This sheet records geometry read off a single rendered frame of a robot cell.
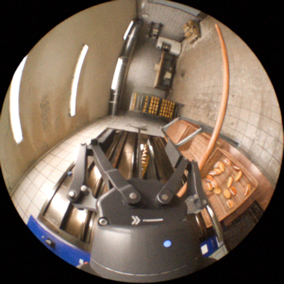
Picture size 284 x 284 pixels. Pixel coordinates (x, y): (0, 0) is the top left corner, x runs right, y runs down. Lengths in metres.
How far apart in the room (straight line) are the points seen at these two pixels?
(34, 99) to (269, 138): 2.64
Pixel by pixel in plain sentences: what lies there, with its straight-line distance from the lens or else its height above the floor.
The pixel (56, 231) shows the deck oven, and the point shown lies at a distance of 0.76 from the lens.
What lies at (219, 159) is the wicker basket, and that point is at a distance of 1.07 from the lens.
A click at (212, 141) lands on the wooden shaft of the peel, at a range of 0.38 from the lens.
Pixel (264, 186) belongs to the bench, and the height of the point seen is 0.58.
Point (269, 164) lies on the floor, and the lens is 1.51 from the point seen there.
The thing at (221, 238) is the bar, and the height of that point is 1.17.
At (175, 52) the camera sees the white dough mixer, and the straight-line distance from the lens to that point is 5.52.
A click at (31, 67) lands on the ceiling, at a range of 1.21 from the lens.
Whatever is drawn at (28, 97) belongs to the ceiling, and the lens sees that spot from 1.16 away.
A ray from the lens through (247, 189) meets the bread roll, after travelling 0.90.
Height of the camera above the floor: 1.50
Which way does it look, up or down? 6 degrees down
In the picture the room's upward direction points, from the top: 80 degrees counter-clockwise
